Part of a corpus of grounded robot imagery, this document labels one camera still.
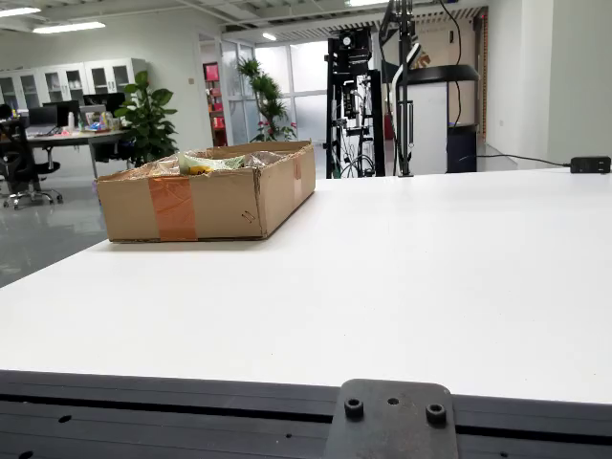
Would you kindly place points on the dark bolted bracket plate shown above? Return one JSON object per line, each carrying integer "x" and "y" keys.
{"x": 392, "y": 430}

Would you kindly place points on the black table frame rail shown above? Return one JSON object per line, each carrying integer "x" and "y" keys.
{"x": 143, "y": 421}

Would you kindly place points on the white glass-door cabinets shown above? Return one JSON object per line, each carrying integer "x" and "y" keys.
{"x": 57, "y": 83}

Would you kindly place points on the long ceiling light panel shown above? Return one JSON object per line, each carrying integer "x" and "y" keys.
{"x": 368, "y": 2}
{"x": 69, "y": 28}
{"x": 16, "y": 12}

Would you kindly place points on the small ceiling light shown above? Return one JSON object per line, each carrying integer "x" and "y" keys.
{"x": 269, "y": 36}

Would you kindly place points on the black equipment rack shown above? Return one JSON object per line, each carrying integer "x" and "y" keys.
{"x": 333, "y": 95}

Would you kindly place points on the black computer monitor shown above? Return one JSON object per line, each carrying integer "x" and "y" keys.
{"x": 42, "y": 116}
{"x": 67, "y": 111}

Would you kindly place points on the tall slender potted plant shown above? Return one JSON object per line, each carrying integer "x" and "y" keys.
{"x": 268, "y": 93}

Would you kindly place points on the taped cardboard box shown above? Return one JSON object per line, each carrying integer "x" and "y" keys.
{"x": 225, "y": 205}

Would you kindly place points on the red flowered potted plant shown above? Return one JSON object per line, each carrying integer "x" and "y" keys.
{"x": 279, "y": 134}

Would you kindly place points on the black office chair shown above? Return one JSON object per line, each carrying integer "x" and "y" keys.
{"x": 19, "y": 162}

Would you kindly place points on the red bookshelf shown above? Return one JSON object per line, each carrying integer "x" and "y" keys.
{"x": 217, "y": 105}

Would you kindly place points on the white kiosk with black top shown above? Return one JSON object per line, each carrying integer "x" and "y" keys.
{"x": 430, "y": 124}

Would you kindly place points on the grey office desk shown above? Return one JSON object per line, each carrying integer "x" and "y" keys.
{"x": 72, "y": 139}

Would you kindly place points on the clear plastic liner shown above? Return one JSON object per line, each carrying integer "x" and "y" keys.
{"x": 160, "y": 168}

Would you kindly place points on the green yellow snack packet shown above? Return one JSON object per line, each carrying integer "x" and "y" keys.
{"x": 201, "y": 165}

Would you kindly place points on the white bottle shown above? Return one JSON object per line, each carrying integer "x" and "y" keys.
{"x": 71, "y": 122}

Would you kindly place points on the black power adapter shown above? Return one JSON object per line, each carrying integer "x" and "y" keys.
{"x": 590, "y": 165}

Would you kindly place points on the black pole stand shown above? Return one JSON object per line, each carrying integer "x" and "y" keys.
{"x": 405, "y": 95}

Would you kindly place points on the broad-leaf potted plant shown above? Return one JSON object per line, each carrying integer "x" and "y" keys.
{"x": 148, "y": 119}

